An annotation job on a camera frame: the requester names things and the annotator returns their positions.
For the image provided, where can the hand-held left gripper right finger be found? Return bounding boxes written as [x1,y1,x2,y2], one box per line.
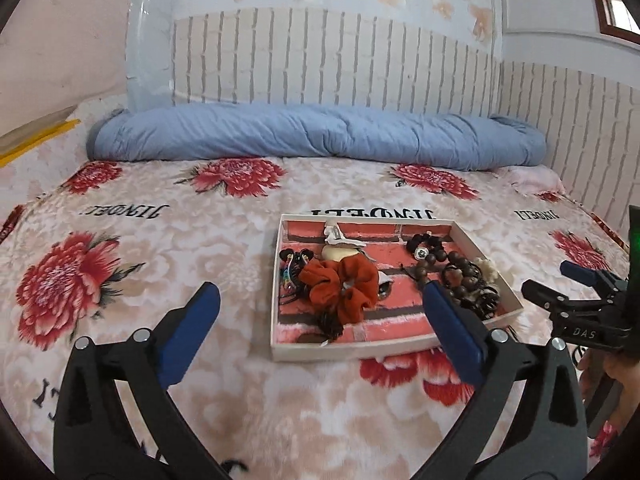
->
[422,280,591,480]

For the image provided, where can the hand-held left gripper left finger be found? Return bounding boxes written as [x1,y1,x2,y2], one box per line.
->
[52,281,236,480]

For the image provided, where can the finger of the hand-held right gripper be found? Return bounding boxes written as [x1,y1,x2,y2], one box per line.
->
[521,280,609,322]
[560,260,629,294]

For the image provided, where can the black cord bracelet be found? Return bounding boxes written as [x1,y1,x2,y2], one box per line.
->
[459,285,502,320]

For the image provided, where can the white tray with brick lining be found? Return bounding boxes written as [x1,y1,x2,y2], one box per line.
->
[270,213,524,363]

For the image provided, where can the wooden bead bracelet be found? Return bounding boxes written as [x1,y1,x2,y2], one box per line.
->
[416,249,490,307]

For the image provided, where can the cream braided hair tie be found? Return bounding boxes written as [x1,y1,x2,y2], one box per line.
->
[471,257,501,282]

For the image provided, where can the rainbow woven bracelet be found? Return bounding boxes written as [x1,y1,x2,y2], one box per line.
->
[280,265,302,295]

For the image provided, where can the dark brown fuzzy hair tie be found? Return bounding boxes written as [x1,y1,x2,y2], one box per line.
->
[314,310,347,345]

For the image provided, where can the orange scrunchie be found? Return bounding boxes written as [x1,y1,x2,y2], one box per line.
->
[298,257,380,325]

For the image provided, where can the silver hair clip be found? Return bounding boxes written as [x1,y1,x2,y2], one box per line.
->
[324,219,366,250]

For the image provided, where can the person's right hand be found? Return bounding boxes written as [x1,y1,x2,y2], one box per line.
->
[580,348,640,430]

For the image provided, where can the floral printed blanket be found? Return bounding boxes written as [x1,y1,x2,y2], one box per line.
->
[0,157,637,480]

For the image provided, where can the pink pillow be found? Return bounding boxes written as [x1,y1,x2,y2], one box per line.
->
[507,165,567,197]

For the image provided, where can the beige doll head hair clip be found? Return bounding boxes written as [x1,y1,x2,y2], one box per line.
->
[322,243,371,264]

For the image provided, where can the blue quilt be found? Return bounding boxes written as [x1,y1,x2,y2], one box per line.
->
[86,104,549,172]

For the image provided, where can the yellow-edged board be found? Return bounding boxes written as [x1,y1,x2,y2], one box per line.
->
[0,105,82,167]

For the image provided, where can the clear plastic sheet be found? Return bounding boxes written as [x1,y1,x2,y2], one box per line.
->
[125,0,177,112]

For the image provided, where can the black flower hair tie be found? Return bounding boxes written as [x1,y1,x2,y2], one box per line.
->
[406,233,442,261]

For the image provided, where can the wooden window frame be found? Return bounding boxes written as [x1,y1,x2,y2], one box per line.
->
[582,0,640,44]

